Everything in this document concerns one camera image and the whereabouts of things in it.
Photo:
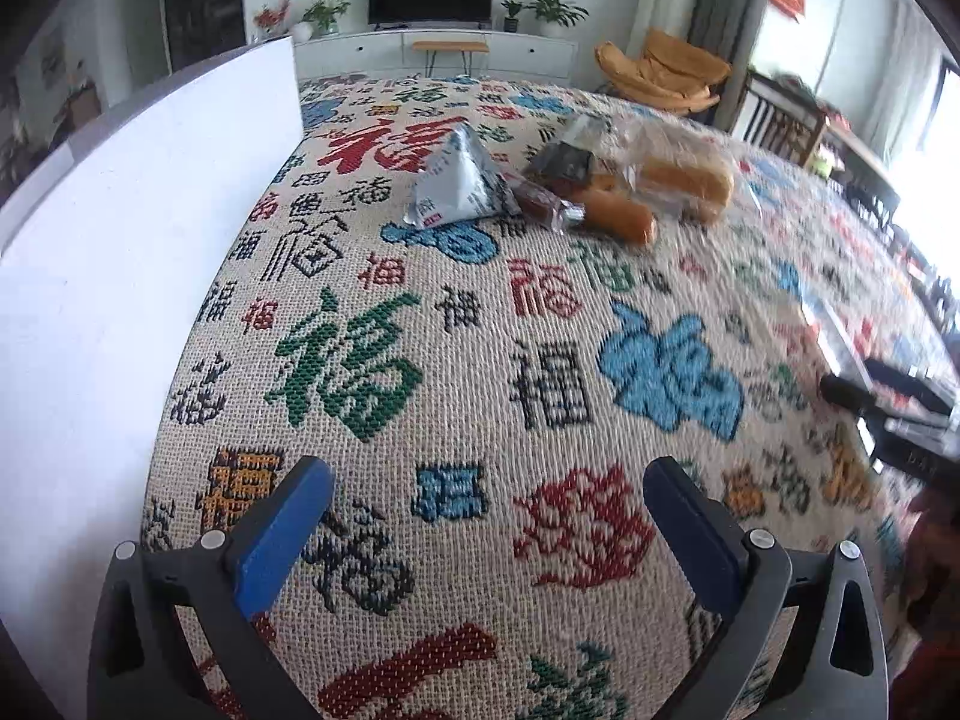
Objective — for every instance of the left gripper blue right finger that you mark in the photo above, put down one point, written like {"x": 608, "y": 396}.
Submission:
{"x": 834, "y": 663}

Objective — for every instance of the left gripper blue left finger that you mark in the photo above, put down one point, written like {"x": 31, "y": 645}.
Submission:
{"x": 140, "y": 665}

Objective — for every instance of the clear plastic snack bag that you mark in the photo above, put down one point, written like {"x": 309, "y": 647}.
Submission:
{"x": 832, "y": 337}

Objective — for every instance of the packaged sausage bun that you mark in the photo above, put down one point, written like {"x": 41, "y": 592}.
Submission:
{"x": 590, "y": 207}

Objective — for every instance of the silver triangular snack packet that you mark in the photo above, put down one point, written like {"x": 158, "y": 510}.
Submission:
{"x": 459, "y": 181}

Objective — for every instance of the person's hand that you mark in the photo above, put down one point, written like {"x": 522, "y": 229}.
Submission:
{"x": 928, "y": 686}

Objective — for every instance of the wooden side table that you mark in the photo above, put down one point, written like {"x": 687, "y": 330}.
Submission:
{"x": 860, "y": 163}

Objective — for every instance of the packaged bread loaf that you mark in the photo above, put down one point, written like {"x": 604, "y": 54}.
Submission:
{"x": 670, "y": 165}

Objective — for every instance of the dark wooden chair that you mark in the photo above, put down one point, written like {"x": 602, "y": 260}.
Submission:
{"x": 779, "y": 119}

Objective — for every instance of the woven patterned tablecloth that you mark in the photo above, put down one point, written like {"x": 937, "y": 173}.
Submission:
{"x": 488, "y": 395}

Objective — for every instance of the orange lounge chair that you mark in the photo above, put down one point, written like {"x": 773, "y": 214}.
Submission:
{"x": 669, "y": 74}

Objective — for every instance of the black snack packet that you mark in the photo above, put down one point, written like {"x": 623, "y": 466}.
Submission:
{"x": 571, "y": 155}

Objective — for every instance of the potted green plant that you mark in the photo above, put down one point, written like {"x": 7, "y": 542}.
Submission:
{"x": 556, "y": 17}

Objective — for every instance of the white tv cabinet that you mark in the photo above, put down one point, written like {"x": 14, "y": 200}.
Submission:
{"x": 513, "y": 55}

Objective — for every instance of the small potted plant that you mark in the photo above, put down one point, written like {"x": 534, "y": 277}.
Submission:
{"x": 512, "y": 9}

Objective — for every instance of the small wooden stool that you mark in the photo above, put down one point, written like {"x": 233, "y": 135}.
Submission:
{"x": 465, "y": 51}

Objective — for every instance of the red flower arrangement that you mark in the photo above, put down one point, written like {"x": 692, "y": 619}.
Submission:
{"x": 270, "y": 22}

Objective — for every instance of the white vase with plant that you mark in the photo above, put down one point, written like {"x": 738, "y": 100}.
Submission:
{"x": 319, "y": 19}

